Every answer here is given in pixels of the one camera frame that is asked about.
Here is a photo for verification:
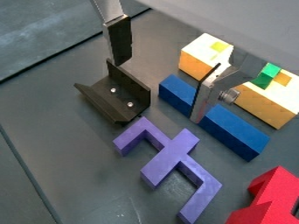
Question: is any red branched block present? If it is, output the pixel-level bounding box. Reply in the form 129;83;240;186
225;166;299;224

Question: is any purple branched block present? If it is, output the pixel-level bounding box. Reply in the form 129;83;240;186
113;117;221;224

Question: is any blue rectangular bar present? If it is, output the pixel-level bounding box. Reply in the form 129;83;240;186
159;74;269;162

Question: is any green rectangular bar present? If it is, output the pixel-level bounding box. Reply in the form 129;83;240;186
251;63;280;89

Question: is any black angle bracket holder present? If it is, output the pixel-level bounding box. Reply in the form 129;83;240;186
74;59;150;125

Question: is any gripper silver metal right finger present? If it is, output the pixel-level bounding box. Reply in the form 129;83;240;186
189;47;267;123

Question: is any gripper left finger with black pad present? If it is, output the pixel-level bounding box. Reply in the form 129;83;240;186
89;0;132;66

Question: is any yellow slotted wooden board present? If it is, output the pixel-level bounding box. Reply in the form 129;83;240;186
179;33;299;129

